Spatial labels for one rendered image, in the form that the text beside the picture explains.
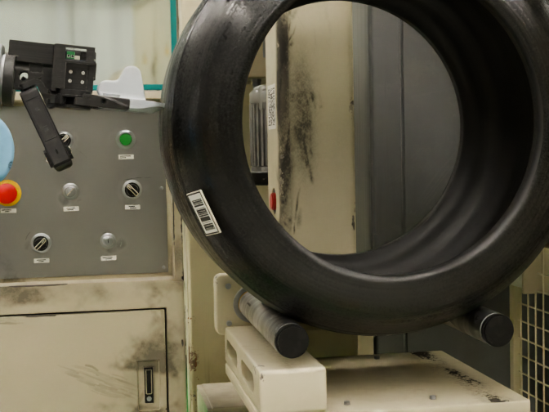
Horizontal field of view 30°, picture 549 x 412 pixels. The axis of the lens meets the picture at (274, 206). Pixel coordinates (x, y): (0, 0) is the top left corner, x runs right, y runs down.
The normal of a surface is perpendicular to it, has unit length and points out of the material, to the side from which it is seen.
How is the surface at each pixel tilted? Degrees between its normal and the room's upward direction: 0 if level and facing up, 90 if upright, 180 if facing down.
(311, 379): 90
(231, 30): 85
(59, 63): 90
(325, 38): 90
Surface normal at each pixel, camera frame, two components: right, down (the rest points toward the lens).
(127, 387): 0.18, 0.05
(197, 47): -0.57, -0.22
